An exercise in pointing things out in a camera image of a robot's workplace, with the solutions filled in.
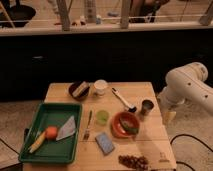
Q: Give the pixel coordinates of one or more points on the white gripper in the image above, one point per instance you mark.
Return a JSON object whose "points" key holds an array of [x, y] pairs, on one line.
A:
{"points": [[168, 113]]}

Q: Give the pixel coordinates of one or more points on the dark metal cup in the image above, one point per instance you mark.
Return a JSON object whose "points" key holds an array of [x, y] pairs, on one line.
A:
{"points": [[147, 106]]}

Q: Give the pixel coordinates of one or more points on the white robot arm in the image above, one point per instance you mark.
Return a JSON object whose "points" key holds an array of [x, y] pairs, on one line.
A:
{"points": [[185, 83]]}

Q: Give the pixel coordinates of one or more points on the green vegetable in bowl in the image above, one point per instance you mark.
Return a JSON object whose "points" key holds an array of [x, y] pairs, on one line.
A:
{"points": [[127, 128]]}

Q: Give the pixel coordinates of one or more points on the orange bowl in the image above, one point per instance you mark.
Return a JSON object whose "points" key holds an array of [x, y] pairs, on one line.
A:
{"points": [[128, 118]]}

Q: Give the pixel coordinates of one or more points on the bunch of dark grapes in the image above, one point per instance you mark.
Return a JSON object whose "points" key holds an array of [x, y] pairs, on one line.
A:
{"points": [[137, 163]]}

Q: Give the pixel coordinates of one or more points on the green plastic cup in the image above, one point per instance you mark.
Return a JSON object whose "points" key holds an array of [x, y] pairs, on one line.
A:
{"points": [[102, 117]]}

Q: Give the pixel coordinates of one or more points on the blue sponge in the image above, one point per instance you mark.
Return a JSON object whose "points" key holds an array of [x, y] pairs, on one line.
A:
{"points": [[105, 143]]}

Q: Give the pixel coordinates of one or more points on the white paper cup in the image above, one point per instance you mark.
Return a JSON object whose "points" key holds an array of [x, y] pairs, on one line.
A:
{"points": [[100, 86]]}

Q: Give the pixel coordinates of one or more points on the metal fork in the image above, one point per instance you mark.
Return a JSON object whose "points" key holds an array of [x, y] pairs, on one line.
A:
{"points": [[87, 131]]}

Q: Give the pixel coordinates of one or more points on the grey folded cloth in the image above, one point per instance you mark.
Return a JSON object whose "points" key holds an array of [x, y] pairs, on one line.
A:
{"points": [[68, 129]]}

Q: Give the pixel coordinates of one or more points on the green plastic tray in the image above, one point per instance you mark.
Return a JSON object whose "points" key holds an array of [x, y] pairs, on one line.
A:
{"points": [[52, 151]]}

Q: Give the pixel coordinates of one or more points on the orange fruit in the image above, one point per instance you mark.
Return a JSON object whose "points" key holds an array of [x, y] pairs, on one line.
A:
{"points": [[51, 132]]}

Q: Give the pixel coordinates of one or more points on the yellow corn cob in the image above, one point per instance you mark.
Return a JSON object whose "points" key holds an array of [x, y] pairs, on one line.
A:
{"points": [[37, 143]]}

